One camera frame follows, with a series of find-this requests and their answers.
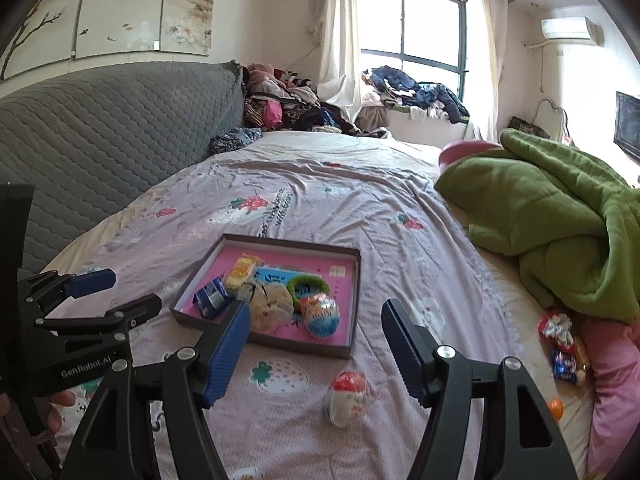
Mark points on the green quilted blanket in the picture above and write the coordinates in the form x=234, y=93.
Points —
x=569, y=218

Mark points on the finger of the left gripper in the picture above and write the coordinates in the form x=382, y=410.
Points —
x=89, y=283

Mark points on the grey quilted headboard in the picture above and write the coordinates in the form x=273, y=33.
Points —
x=91, y=142

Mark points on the clothes pile on windowsill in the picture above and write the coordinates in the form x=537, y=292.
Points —
x=396, y=88

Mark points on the small orange at edge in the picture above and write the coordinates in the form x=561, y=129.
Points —
x=556, y=409

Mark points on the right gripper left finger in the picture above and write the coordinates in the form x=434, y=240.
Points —
x=193, y=379

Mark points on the cream drawstring pouch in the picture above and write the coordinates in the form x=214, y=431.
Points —
x=271, y=305

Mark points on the window with dark frame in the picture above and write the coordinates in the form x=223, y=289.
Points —
x=426, y=39

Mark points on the white air conditioner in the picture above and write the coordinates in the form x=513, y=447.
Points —
x=577, y=30

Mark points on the pink and blue book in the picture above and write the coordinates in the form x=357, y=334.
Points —
x=300, y=284

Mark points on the small red white toy egg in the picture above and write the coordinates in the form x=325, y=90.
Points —
x=347, y=398

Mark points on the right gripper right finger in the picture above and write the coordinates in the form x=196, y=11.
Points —
x=444, y=382

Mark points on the large blue toy egg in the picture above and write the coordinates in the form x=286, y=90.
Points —
x=321, y=315

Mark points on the left hand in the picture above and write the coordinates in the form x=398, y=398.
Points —
x=64, y=399

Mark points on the pink pillow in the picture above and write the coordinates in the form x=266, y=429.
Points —
x=457, y=150

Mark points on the wall mounted television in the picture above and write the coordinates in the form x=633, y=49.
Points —
x=627, y=125

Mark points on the cream curtain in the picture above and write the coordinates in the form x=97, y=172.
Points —
x=339, y=78

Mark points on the red foil snack bag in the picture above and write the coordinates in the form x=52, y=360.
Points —
x=557, y=328

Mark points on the floral wall panel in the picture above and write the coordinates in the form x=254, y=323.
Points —
x=57, y=30

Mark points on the clothes pile beside headboard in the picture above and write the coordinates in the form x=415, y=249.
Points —
x=275, y=100

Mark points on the blue snack packet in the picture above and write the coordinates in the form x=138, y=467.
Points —
x=212, y=299

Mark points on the blue foil snack bag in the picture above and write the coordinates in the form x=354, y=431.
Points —
x=565, y=367

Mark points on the yellow cake packet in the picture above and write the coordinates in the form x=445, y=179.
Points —
x=243, y=269

